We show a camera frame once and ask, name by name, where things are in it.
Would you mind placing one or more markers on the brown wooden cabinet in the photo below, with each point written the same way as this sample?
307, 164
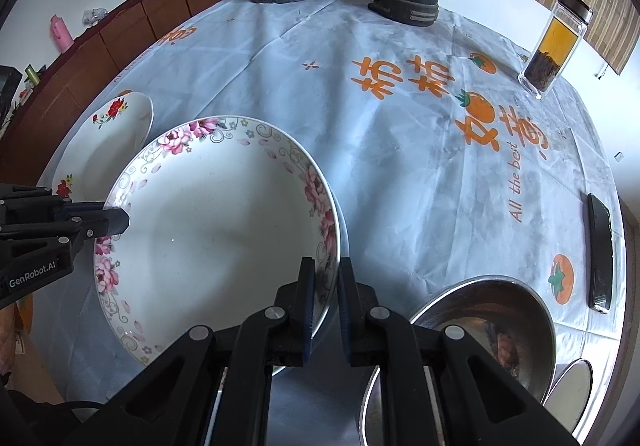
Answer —
125, 35

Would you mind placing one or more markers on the green bottle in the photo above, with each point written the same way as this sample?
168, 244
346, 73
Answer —
31, 75

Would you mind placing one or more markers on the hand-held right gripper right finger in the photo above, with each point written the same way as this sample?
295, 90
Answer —
345, 313

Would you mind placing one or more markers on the pink flower rimmed plate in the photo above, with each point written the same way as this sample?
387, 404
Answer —
215, 236

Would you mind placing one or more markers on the black smartphone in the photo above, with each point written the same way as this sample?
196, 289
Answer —
600, 256

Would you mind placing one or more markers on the red pink-lined bowl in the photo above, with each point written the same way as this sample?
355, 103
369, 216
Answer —
490, 326

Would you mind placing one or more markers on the red flower white plate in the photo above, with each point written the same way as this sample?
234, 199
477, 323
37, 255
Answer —
105, 145

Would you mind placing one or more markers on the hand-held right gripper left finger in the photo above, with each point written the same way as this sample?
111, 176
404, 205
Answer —
307, 311

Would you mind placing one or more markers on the clear plastic bag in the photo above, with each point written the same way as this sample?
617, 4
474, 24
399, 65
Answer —
95, 15

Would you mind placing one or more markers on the orange printed white tablecloth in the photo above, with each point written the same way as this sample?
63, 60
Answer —
350, 150

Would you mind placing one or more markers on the pink thermos flask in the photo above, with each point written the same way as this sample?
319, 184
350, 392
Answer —
62, 33

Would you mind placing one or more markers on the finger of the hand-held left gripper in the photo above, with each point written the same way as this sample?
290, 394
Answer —
112, 222
30, 193

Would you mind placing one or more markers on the glass tea bottle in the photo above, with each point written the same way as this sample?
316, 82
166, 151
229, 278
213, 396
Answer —
555, 45

